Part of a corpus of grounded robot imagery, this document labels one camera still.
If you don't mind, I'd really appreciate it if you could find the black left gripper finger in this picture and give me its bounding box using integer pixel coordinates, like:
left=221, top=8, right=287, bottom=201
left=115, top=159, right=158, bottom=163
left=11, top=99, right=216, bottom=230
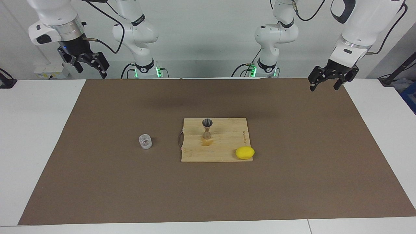
left=308, top=66, right=330, bottom=92
left=333, top=66, right=360, bottom=91

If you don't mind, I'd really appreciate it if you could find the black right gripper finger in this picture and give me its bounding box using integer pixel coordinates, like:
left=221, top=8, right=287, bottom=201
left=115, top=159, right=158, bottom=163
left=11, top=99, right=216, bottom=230
left=58, top=48, right=84, bottom=74
left=83, top=51, right=110, bottom=79

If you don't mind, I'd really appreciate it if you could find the small clear glass cup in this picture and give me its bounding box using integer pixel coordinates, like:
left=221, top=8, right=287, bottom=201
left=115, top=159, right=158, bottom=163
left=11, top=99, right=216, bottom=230
left=138, top=134, right=153, bottom=150

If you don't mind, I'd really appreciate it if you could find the steel double jigger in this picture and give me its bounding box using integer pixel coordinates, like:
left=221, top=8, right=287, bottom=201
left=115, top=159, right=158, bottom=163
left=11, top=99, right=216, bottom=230
left=202, top=119, right=213, bottom=139

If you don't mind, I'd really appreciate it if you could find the black stand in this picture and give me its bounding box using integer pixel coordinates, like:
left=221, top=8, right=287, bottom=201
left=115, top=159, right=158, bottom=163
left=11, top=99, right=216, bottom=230
left=379, top=51, right=416, bottom=86

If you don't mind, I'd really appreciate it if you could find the blue crate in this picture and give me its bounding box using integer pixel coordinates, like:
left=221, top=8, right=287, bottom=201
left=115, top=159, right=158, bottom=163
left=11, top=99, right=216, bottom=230
left=399, top=81, right=416, bottom=115

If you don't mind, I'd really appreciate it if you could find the yellow lemon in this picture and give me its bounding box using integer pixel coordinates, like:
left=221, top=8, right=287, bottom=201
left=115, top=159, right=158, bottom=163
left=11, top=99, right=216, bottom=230
left=236, top=147, right=255, bottom=160

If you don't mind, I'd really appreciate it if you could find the bamboo cutting board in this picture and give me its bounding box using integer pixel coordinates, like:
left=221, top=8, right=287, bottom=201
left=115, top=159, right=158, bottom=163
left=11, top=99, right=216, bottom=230
left=178, top=118, right=253, bottom=163

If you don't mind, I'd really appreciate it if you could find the brown table mat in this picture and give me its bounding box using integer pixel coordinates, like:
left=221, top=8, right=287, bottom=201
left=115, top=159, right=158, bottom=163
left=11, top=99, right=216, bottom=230
left=18, top=78, right=416, bottom=225

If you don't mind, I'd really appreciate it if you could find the black right base cable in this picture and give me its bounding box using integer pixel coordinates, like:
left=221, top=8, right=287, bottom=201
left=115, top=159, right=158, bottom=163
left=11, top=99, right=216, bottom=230
left=121, top=63, right=137, bottom=79

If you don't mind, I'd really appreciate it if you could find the black base cable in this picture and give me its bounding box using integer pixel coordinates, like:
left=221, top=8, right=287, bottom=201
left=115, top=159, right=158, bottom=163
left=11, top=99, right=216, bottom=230
left=121, top=63, right=137, bottom=79
left=231, top=49, right=262, bottom=78

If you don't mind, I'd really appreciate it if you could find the white wall socket box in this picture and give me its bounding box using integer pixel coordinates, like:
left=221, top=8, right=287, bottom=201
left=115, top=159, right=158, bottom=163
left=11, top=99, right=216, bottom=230
left=34, top=63, right=70, bottom=79

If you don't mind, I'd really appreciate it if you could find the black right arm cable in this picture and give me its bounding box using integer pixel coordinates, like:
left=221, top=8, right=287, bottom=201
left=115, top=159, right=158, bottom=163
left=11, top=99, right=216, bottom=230
left=73, top=0, right=125, bottom=54

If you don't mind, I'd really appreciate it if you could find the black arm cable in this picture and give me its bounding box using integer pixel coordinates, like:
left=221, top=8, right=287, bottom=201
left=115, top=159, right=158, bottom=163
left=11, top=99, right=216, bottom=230
left=292, top=0, right=407, bottom=55
left=73, top=0, right=125, bottom=54

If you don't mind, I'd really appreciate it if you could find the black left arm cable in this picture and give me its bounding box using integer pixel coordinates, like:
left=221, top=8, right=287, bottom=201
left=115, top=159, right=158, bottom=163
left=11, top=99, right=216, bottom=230
left=292, top=0, right=407, bottom=55

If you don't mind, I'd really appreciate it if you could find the black clamp mount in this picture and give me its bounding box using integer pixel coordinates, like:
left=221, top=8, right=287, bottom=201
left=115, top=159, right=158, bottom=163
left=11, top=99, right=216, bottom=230
left=0, top=68, right=17, bottom=89

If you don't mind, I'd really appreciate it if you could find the black left base cable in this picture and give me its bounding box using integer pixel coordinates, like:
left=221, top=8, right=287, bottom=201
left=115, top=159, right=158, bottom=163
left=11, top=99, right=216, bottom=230
left=231, top=49, right=262, bottom=78

